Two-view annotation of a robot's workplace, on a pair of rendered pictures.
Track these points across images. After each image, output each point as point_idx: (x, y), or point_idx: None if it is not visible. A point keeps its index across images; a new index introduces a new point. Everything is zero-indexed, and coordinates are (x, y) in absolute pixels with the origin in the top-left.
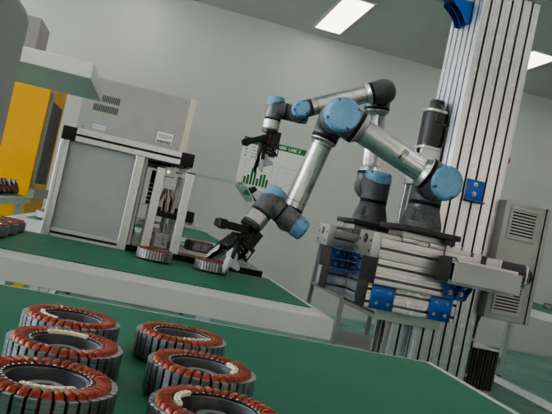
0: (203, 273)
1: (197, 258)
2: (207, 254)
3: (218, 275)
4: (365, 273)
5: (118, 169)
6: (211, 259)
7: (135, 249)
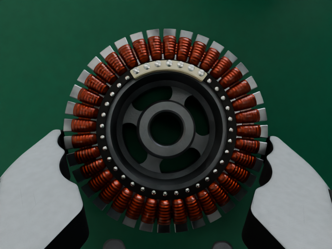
0: (29, 15)
1: (184, 38)
2: (305, 162)
3: (48, 101)
4: None
5: None
6: (234, 163)
7: None
